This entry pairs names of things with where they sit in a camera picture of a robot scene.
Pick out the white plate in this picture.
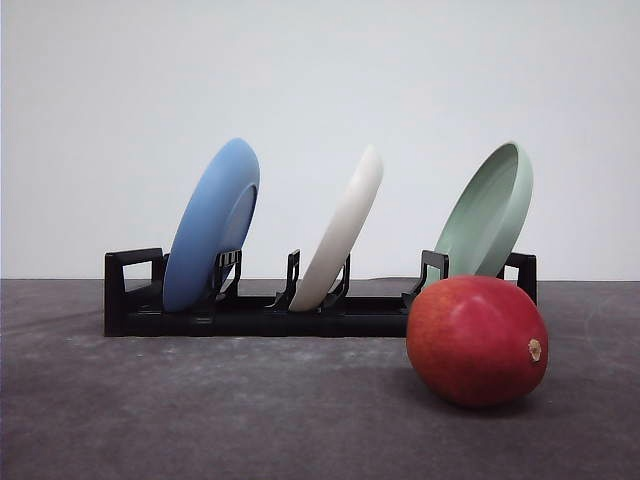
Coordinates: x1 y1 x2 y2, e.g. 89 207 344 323
289 145 384 312

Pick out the red pomegranate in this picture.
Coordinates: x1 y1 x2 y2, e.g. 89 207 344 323
406 275 549 407

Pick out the blue plate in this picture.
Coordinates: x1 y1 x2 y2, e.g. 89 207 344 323
163 139 261 313

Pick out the green plate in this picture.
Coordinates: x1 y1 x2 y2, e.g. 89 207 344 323
426 142 533 289

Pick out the black dish rack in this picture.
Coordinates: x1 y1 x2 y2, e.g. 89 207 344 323
103 248 538 337

